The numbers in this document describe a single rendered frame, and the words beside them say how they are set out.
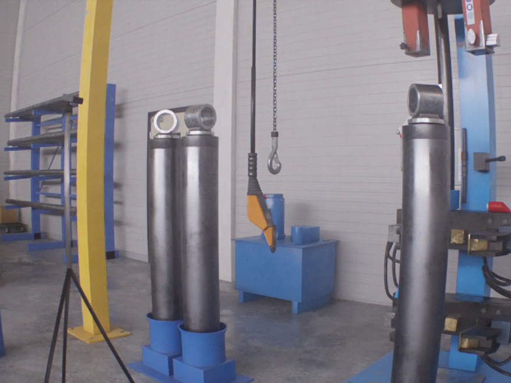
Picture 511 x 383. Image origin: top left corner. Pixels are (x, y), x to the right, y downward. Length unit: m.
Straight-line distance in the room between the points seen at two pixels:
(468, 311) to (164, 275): 1.77
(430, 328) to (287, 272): 2.64
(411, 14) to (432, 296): 1.42
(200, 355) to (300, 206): 2.81
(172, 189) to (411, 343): 1.67
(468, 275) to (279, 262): 2.24
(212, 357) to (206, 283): 0.45
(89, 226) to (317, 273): 2.13
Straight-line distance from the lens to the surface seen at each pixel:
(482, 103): 2.88
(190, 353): 2.98
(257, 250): 4.82
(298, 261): 4.54
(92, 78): 3.89
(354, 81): 5.10
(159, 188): 3.04
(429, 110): 2.14
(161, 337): 3.18
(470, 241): 2.33
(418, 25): 2.65
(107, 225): 7.54
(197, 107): 2.85
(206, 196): 2.80
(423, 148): 2.07
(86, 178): 3.81
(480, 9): 2.47
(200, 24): 6.73
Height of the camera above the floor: 1.26
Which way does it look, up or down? 1 degrees down
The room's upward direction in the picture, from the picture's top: straight up
